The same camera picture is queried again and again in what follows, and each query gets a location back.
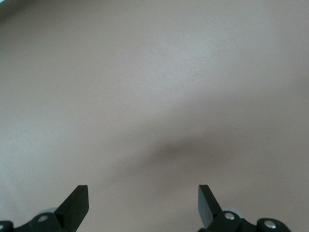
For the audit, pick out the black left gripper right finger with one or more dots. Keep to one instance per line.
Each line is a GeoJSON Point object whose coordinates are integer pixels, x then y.
{"type": "Point", "coordinates": [207, 207]}

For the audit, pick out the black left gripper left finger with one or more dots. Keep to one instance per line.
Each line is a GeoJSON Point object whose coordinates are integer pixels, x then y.
{"type": "Point", "coordinates": [72, 212]}

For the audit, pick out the brown table cover sheet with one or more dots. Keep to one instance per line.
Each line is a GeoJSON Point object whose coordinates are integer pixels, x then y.
{"type": "Point", "coordinates": [154, 72]}

